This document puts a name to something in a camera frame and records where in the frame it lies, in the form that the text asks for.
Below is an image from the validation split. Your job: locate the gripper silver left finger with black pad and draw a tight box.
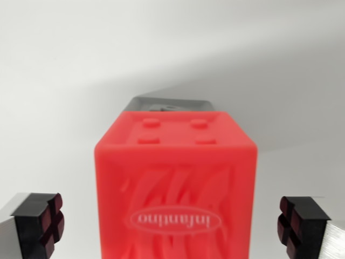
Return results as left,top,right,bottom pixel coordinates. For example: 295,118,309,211
0,192,66,259

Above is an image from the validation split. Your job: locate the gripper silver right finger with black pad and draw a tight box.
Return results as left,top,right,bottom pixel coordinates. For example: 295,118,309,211
277,196,345,259

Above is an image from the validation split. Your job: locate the red soft toy cube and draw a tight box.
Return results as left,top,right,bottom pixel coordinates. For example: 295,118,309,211
93,110,259,259

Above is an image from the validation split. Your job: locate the grey soft toy cube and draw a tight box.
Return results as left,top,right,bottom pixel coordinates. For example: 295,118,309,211
122,96,218,113

